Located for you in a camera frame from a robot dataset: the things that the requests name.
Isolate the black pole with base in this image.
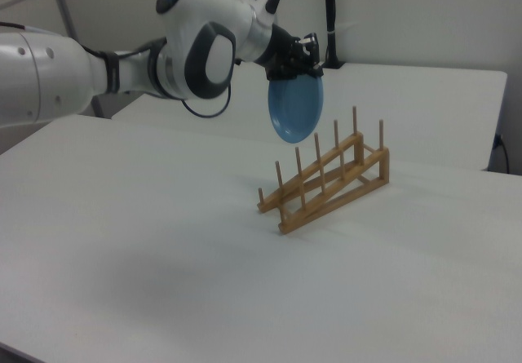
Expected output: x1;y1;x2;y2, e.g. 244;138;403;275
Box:
321;0;346;69

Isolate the black velcro strap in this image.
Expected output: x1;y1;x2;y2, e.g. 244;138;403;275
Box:
102;51;122;95

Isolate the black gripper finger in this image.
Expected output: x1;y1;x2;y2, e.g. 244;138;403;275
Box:
294;32;321;64
267;61;325;82

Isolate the black cable with blue plug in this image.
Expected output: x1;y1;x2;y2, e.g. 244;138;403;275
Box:
492;133;511;174

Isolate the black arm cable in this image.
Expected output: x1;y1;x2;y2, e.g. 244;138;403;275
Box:
180;81;234;119

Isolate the blue round plate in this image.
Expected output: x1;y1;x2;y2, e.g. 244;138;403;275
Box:
267;73;325;145

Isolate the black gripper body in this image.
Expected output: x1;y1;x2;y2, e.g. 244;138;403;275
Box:
259;23;305;81

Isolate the wooden plate rack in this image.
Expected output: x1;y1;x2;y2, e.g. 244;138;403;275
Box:
256;105;391;236

